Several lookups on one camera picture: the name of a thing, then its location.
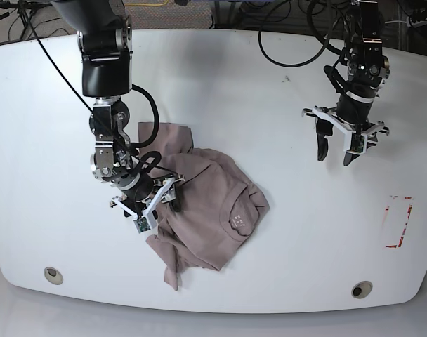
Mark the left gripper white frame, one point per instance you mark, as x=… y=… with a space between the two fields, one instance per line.
x=349 y=116

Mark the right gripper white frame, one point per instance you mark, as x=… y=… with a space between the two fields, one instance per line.
x=146 y=193

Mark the mauve T-shirt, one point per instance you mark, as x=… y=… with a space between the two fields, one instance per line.
x=220 y=207

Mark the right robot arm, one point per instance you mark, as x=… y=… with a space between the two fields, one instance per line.
x=104 y=33

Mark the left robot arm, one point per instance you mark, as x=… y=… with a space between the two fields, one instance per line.
x=367 y=72

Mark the red tape marking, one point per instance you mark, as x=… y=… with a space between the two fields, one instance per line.
x=395 y=221

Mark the left table grommet hole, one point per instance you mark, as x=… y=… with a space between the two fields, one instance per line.
x=53 y=276

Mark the table grommet hole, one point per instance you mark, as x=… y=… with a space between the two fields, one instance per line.
x=53 y=276
x=362 y=289

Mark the white power strip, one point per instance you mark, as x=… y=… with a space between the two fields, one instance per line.
x=418 y=18

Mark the right table grommet hole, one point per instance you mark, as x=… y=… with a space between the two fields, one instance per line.
x=362 y=289

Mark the black tripod stand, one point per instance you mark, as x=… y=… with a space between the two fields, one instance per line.
x=23 y=12

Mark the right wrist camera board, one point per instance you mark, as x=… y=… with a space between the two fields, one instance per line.
x=142 y=225

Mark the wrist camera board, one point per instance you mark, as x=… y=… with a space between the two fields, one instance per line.
x=142 y=225
x=357 y=143

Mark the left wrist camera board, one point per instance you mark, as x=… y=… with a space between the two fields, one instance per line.
x=357 y=143

